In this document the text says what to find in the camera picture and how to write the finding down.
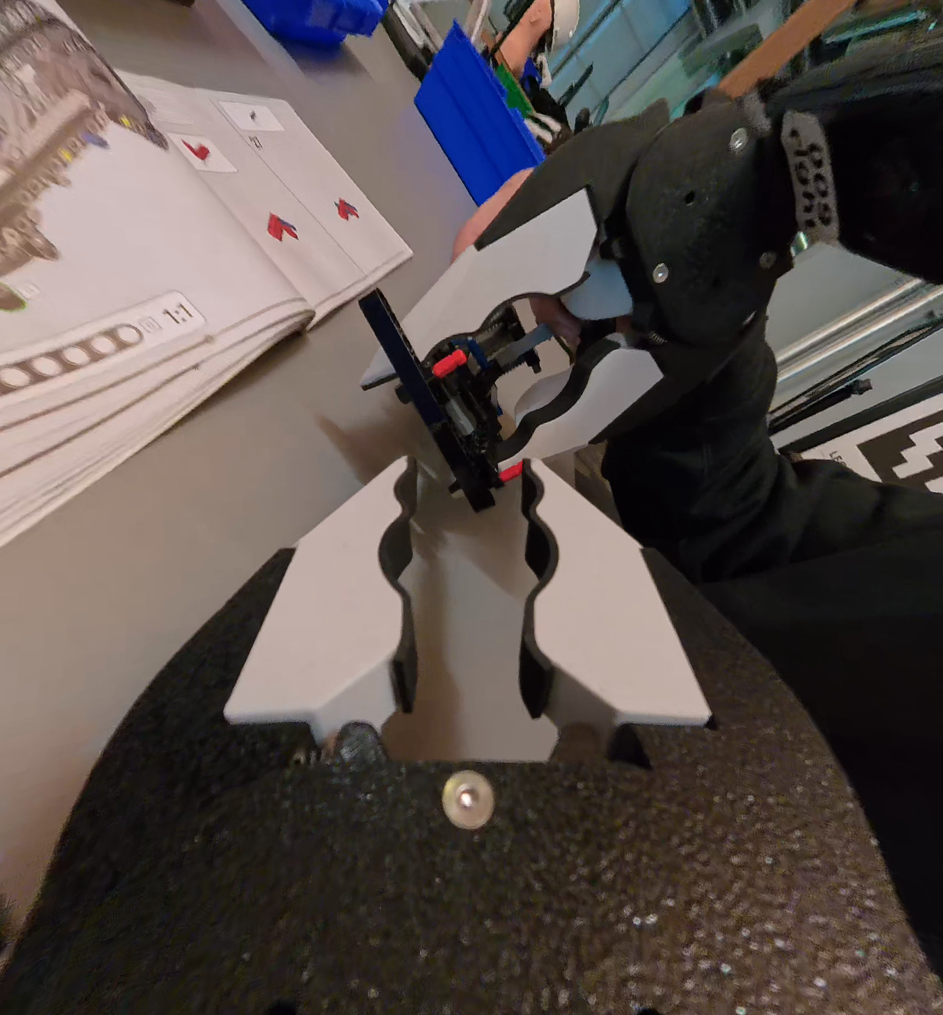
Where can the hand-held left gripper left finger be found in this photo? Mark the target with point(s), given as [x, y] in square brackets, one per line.
[329, 618]

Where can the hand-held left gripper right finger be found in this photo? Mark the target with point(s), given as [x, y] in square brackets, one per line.
[614, 634]

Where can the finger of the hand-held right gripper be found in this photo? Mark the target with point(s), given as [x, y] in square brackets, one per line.
[598, 396]
[519, 254]

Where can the long black holed brick beam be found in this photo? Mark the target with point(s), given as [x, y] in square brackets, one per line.
[408, 373]

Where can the person's right hand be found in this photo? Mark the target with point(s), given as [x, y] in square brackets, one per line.
[491, 214]

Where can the blue plastic bin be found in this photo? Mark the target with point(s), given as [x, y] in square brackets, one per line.
[471, 119]
[313, 16]

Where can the wooden bar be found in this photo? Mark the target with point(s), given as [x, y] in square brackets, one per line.
[789, 40]

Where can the white building instruction booklet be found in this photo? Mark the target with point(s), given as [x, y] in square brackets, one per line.
[202, 238]

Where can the checkered marker board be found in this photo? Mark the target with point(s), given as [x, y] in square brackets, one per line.
[939, 444]

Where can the metal rail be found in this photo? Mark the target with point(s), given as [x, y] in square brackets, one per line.
[876, 317]

